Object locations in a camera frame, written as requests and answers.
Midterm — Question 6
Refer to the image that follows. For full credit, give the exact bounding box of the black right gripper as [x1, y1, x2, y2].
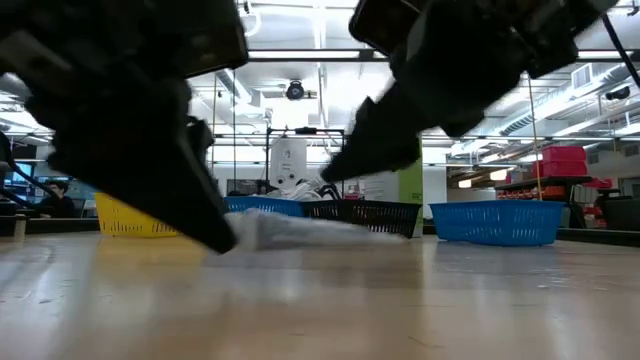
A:
[319, 0, 619, 184]

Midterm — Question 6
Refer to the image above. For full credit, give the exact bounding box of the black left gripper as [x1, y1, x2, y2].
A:
[0, 0, 241, 255]

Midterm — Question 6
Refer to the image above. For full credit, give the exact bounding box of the white toothpaste tube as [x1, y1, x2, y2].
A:
[223, 208, 407, 252]

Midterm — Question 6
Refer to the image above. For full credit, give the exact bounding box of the white and green wipes canister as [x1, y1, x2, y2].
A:
[358, 155, 425, 239]

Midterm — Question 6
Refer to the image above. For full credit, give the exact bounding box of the black plastic basket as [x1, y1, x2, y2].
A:
[299, 199, 423, 240]

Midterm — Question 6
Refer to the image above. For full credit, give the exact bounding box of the yellow plastic basket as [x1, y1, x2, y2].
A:
[94, 191, 182, 239]

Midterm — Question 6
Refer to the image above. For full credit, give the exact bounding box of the white device with round holes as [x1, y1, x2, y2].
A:
[269, 137, 309, 197]

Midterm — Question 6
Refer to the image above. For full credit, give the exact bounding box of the blue plastic basket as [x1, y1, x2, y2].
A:
[428, 200, 567, 248]
[222, 195, 306, 219]

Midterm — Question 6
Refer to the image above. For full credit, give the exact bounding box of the person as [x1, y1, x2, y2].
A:
[39, 180, 77, 219]

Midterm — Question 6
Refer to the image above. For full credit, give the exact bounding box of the dark shelf table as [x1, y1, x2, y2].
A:
[493, 175, 595, 202]

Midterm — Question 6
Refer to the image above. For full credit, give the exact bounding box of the red storage bin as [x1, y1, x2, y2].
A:
[531, 160, 589, 178]
[541, 145, 588, 163]

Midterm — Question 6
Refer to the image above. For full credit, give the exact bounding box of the black metal frame stand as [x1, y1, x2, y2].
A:
[264, 126, 347, 200]

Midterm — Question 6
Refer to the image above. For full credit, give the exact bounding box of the black ceiling-mounted camera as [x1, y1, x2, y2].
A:
[285, 80, 306, 102]

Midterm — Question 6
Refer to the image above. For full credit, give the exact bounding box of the black overhead frame beam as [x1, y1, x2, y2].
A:
[246, 48, 640, 64]

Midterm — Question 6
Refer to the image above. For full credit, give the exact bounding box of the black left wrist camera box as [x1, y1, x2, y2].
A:
[172, 14, 250, 79]

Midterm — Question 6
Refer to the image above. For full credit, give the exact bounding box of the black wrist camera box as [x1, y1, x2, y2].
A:
[348, 0, 424, 57]
[172, 14, 250, 79]

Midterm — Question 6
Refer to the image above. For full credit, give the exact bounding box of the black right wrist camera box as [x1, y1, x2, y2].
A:
[348, 0, 424, 57]

